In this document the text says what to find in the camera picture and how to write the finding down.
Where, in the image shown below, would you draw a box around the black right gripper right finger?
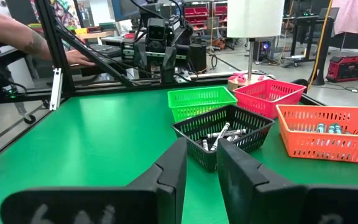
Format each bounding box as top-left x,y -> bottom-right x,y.
216,138 -> 358,224

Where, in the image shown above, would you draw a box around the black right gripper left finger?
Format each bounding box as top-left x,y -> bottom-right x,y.
0,138 -> 188,224

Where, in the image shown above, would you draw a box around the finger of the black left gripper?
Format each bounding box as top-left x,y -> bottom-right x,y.
162,46 -> 178,84
138,60 -> 157,78

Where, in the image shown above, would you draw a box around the green plastic basket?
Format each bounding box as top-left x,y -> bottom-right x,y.
167,86 -> 238,123

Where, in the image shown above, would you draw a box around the black rectangular box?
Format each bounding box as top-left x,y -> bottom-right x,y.
190,42 -> 208,74

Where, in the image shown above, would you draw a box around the black keyboard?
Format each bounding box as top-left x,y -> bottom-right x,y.
88,44 -> 122,58

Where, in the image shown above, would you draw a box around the black monitor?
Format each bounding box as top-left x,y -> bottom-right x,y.
110,0 -> 143,22

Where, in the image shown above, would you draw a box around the wooden desk top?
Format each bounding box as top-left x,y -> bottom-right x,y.
75,30 -> 115,40

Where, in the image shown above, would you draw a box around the red shelf bins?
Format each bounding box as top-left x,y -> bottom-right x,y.
183,5 -> 229,20

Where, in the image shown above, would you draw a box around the orange plastic basket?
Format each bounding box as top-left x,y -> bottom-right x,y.
275,104 -> 358,165

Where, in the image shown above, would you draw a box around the person's hand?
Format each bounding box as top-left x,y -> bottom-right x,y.
65,49 -> 96,67

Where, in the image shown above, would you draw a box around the black computer case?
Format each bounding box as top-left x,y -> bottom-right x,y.
253,37 -> 275,62

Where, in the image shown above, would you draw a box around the black plastic basket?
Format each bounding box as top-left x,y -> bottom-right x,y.
171,104 -> 275,172

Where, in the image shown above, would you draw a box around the red plastic basket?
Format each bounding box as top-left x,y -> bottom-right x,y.
233,78 -> 307,120

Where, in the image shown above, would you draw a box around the colourful patterned cloth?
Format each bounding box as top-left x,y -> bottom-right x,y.
31,0 -> 84,29

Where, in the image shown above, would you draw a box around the black caster wheel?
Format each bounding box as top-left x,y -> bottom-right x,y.
23,113 -> 37,125

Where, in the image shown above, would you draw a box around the black standing desk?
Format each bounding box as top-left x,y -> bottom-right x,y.
290,14 -> 335,63

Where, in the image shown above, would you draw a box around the person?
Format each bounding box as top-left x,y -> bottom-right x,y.
0,6 -> 54,63

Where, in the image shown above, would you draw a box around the red black power station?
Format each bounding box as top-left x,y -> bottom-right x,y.
325,55 -> 358,83

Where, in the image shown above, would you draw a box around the yellow slanted pole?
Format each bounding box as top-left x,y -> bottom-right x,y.
308,0 -> 334,85

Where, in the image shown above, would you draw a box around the pink cloth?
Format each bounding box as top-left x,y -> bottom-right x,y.
331,0 -> 358,35

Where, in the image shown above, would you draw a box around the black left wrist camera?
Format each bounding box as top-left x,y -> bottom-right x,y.
146,17 -> 168,52

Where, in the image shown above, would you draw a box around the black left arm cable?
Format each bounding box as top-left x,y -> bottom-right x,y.
131,0 -> 188,24

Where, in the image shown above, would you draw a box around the silver metal bracket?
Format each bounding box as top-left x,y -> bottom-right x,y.
49,67 -> 63,111

